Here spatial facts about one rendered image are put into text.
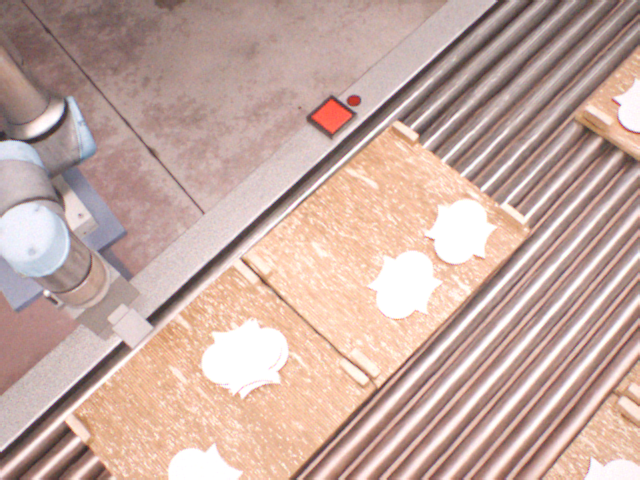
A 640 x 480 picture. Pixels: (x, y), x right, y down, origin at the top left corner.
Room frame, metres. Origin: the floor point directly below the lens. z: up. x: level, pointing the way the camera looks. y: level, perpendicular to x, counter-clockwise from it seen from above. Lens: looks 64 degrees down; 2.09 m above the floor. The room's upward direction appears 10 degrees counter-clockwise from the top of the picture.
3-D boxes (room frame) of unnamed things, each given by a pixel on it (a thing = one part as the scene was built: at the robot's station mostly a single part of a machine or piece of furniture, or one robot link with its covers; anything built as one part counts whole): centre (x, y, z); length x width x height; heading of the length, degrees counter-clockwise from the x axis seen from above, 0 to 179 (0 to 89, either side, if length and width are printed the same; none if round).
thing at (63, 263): (0.41, 0.33, 1.37); 0.09 x 0.08 x 0.11; 20
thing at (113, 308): (0.40, 0.31, 1.22); 0.12 x 0.09 x 0.16; 38
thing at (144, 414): (0.31, 0.22, 0.93); 0.41 x 0.35 x 0.02; 126
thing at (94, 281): (0.41, 0.32, 1.30); 0.08 x 0.08 x 0.05
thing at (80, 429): (0.30, 0.45, 0.95); 0.06 x 0.02 x 0.03; 36
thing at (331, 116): (0.86, -0.07, 0.92); 0.06 x 0.06 x 0.01; 36
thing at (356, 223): (0.55, -0.12, 0.93); 0.41 x 0.35 x 0.02; 125
